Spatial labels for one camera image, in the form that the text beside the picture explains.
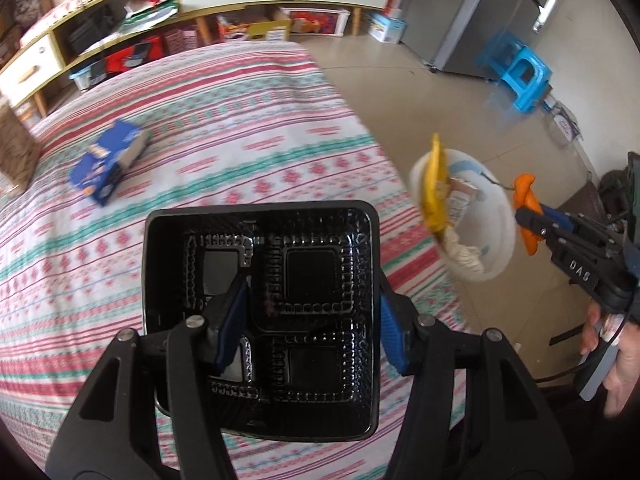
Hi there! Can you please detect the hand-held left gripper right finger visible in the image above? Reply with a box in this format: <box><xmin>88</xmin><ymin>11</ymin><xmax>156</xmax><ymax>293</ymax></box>
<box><xmin>376</xmin><ymin>270</ymin><xmax>573</xmax><ymax>480</ymax></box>

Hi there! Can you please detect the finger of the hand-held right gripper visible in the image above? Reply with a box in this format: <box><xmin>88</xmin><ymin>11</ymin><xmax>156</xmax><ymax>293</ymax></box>
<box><xmin>514</xmin><ymin>204</ymin><xmax>583</xmax><ymax>236</ymax></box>

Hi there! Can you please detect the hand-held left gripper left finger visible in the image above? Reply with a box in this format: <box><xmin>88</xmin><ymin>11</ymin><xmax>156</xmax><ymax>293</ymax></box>
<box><xmin>45</xmin><ymin>275</ymin><xmax>251</xmax><ymax>480</ymax></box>

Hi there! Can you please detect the orange peel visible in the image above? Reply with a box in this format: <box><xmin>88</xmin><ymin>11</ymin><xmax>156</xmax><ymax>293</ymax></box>
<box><xmin>512</xmin><ymin>174</ymin><xmax>542</xmax><ymax>256</ymax></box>

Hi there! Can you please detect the white round bin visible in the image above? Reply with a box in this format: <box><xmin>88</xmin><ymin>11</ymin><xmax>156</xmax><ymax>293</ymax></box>
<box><xmin>407</xmin><ymin>147</ymin><xmax>517</xmax><ymax>282</ymax></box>

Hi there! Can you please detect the pale blue milk carton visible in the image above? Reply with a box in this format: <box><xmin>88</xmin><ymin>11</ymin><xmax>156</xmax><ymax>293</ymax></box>
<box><xmin>447</xmin><ymin>176</ymin><xmax>481</xmax><ymax>228</ymax></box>

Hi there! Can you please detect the cream paper tissue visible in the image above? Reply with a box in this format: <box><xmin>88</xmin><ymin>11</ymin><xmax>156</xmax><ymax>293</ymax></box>
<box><xmin>442</xmin><ymin>225</ymin><xmax>488</xmax><ymax>276</ymax></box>

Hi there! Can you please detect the black plastic meal tray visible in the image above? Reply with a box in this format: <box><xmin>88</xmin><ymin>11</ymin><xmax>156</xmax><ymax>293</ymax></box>
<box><xmin>141</xmin><ymin>201</ymin><xmax>381</xmax><ymax>442</ymax></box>

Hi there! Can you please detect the yellow snack packet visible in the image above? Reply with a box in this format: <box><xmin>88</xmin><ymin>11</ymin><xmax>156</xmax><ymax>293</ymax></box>
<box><xmin>419</xmin><ymin>132</ymin><xmax>450</xmax><ymax>233</ymax></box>

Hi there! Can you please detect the person's right hand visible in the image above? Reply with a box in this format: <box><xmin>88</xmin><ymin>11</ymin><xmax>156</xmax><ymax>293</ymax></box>
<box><xmin>580</xmin><ymin>301</ymin><xmax>640</xmax><ymax>417</ymax></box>

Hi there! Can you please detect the blue white plastic bag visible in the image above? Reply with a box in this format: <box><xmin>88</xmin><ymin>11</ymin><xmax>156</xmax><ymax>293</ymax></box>
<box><xmin>545</xmin><ymin>100</ymin><xmax>584</xmax><ymax>147</ymax></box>

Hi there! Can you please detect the blue plastic stool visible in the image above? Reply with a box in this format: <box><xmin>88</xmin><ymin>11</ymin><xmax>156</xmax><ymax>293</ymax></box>
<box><xmin>475</xmin><ymin>32</ymin><xmax>553</xmax><ymax>113</ymax></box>

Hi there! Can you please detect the patterned striped blanket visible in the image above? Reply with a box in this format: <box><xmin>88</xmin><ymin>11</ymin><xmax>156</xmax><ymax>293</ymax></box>
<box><xmin>0</xmin><ymin>40</ymin><xmax>468</xmax><ymax>480</ymax></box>

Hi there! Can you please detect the blue cardboard box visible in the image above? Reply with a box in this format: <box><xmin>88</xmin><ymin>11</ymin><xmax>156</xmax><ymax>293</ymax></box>
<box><xmin>69</xmin><ymin>119</ymin><xmax>148</xmax><ymax>207</ymax></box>

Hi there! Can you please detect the grey refrigerator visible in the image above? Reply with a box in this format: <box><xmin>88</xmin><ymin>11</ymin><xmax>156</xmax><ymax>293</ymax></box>
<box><xmin>400</xmin><ymin>0</ymin><xmax>571</xmax><ymax>81</ymax></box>

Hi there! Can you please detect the blue and white box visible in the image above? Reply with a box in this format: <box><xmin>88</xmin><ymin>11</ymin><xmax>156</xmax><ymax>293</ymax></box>
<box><xmin>367</xmin><ymin>10</ymin><xmax>407</xmax><ymax>44</ymax></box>

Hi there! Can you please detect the red cardboard box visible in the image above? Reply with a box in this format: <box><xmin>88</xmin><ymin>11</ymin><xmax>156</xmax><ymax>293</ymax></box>
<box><xmin>104</xmin><ymin>40</ymin><xmax>167</xmax><ymax>74</ymax></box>

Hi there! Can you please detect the pink patterned box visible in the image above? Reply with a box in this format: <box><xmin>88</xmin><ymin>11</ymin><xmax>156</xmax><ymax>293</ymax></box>
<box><xmin>162</xmin><ymin>30</ymin><xmax>202</xmax><ymax>54</ymax></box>

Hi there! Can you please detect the blue plastic storage bin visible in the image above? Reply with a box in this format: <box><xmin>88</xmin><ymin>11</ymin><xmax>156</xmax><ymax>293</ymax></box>
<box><xmin>69</xmin><ymin>57</ymin><xmax>109</xmax><ymax>92</ymax></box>

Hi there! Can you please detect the long wooden white cabinet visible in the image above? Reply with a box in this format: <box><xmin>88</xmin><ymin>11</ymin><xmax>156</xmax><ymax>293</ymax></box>
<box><xmin>0</xmin><ymin>0</ymin><xmax>401</xmax><ymax>116</ymax></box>

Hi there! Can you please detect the yellow printed cardboard box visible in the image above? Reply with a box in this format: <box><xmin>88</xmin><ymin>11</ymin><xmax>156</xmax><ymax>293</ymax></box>
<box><xmin>217</xmin><ymin>15</ymin><xmax>293</xmax><ymax>44</ymax></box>

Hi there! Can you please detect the white box with red print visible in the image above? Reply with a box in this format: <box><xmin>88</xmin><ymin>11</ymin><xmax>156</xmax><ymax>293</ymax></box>
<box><xmin>279</xmin><ymin>7</ymin><xmax>351</xmax><ymax>39</ymax></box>

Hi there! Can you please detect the black electronics box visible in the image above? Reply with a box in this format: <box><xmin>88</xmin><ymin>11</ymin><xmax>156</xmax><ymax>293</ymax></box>
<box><xmin>67</xmin><ymin>10</ymin><xmax>122</xmax><ymax>54</ymax></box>

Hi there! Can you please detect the small white cabinet drawer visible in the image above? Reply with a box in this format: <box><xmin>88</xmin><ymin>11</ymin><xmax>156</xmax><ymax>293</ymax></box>
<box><xmin>0</xmin><ymin>35</ymin><xmax>64</xmax><ymax>106</ymax></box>

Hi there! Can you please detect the red and green paper pile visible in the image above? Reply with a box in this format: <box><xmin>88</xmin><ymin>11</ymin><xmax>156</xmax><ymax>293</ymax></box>
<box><xmin>124</xmin><ymin>0</ymin><xmax>181</xmax><ymax>24</ymax></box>

